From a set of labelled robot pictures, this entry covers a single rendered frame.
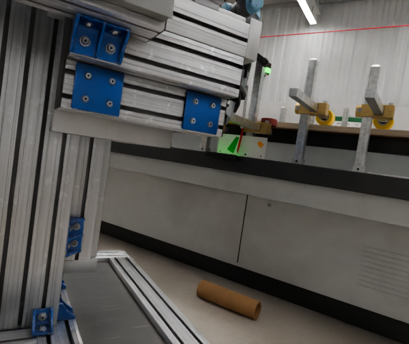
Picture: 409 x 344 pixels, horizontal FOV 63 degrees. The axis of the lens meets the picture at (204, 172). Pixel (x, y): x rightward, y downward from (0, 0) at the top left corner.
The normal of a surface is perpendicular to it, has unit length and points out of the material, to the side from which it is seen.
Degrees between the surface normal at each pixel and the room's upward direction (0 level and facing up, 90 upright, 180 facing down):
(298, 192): 90
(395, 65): 90
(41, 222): 90
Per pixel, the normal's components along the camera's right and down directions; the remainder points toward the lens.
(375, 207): -0.54, -0.04
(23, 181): 0.49, 0.11
